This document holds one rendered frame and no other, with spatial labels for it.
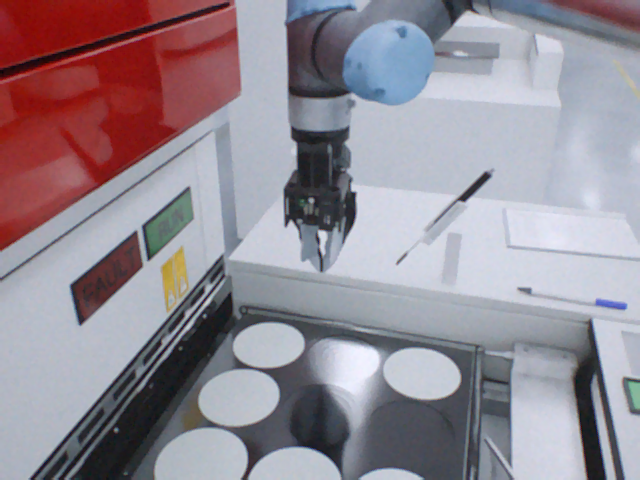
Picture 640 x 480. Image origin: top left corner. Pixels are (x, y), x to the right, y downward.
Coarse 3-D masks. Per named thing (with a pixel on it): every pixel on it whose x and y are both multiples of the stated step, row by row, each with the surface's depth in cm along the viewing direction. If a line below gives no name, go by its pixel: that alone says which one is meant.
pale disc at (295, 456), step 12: (276, 456) 67; (288, 456) 67; (300, 456) 67; (312, 456) 67; (324, 456) 67; (264, 468) 66; (276, 468) 66; (288, 468) 66; (300, 468) 66; (312, 468) 66; (324, 468) 66; (336, 468) 65
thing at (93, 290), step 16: (112, 256) 63; (128, 256) 66; (96, 272) 60; (112, 272) 63; (128, 272) 66; (80, 288) 58; (96, 288) 61; (112, 288) 63; (80, 304) 58; (96, 304) 61
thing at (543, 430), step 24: (528, 384) 80; (552, 384) 80; (528, 408) 76; (552, 408) 76; (576, 408) 76; (528, 432) 73; (552, 432) 73; (576, 432) 73; (528, 456) 70; (552, 456) 70; (576, 456) 70
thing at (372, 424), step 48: (336, 336) 86; (384, 336) 86; (288, 384) 77; (336, 384) 77; (384, 384) 77; (240, 432) 70; (288, 432) 70; (336, 432) 70; (384, 432) 70; (432, 432) 70
